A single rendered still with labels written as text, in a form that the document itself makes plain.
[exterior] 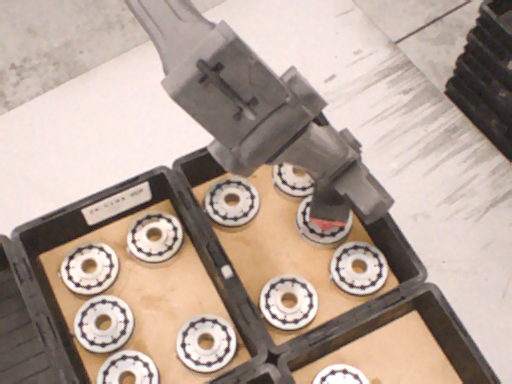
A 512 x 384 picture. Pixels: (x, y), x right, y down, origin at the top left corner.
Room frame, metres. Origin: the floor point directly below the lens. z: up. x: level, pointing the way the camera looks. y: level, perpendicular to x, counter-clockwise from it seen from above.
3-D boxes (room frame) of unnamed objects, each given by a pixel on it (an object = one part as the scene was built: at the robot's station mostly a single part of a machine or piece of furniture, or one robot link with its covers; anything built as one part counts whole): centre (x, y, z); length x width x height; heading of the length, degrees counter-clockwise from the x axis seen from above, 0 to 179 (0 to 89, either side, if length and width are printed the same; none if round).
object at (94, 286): (0.44, 0.28, 0.86); 0.10 x 0.10 x 0.01
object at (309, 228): (0.55, -0.14, 0.86); 0.10 x 0.10 x 0.01
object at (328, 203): (0.55, -0.14, 0.98); 0.10 x 0.07 x 0.07; 171
